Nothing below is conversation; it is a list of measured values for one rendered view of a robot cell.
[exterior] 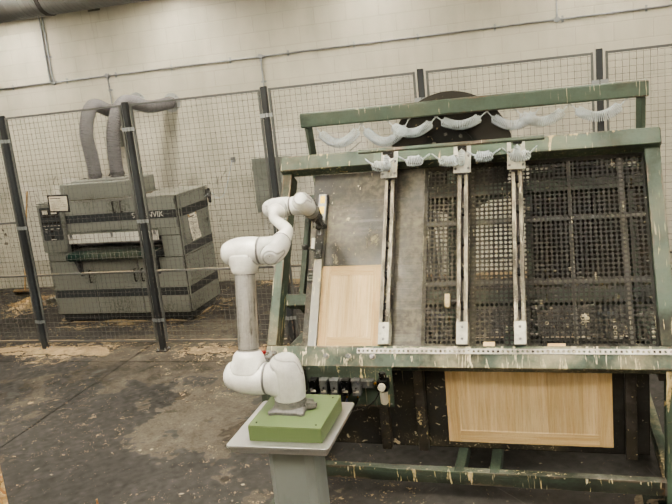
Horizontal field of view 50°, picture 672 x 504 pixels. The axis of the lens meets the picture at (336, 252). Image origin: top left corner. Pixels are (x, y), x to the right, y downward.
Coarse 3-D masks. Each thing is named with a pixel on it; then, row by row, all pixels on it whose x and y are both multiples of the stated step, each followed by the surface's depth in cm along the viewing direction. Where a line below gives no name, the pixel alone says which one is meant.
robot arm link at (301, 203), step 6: (300, 192) 385; (294, 198) 384; (300, 198) 383; (306, 198) 384; (288, 204) 389; (294, 204) 385; (300, 204) 383; (306, 204) 384; (312, 204) 389; (294, 210) 389; (300, 210) 387; (306, 210) 388; (312, 210) 391
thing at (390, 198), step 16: (384, 160) 416; (384, 176) 426; (384, 208) 423; (384, 224) 420; (384, 240) 417; (384, 256) 413; (384, 272) 410; (384, 288) 409; (384, 304) 404; (384, 320) 404; (384, 336) 398
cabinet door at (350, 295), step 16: (336, 272) 425; (352, 272) 422; (368, 272) 419; (336, 288) 422; (352, 288) 419; (368, 288) 416; (320, 304) 421; (336, 304) 418; (352, 304) 415; (368, 304) 412; (320, 320) 418; (336, 320) 415; (352, 320) 412; (368, 320) 409; (320, 336) 414; (336, 336) 412; (352, 336) 409; (368, 336) 406
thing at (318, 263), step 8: (320, 264) 427; (320, 272) 425; (320, 280) 424; (312, 288) 423; (320, 288) 423; (312, 296) 422; (320, 296) 422; (312, 304) 420; (312, 312) 418; (312, 320) 417; (312, 328) 415; (312, 336) 413; (312, 344) 412
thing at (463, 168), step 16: (464, 160) 405; (464, 176) 415; (464, 192) 412; (464, 208) 409; (464, 224) 406; (464, 240) 402; (464, 256) 399; (464, 272) 396; (464, 288) 393; (464, 304) 390; (464, 320) 388; (464, 336) 385
